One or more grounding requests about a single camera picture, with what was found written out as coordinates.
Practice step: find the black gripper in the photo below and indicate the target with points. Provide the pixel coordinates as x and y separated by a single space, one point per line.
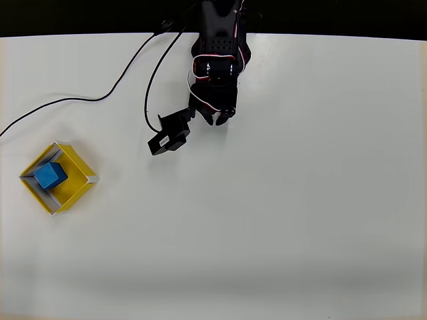
213 107

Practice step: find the blue cube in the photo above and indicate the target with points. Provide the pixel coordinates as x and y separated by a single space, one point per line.
50 176

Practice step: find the yellow square tray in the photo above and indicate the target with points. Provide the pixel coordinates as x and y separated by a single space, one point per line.
75 180

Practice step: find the black webcam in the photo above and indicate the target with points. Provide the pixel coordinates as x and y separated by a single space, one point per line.
169 135

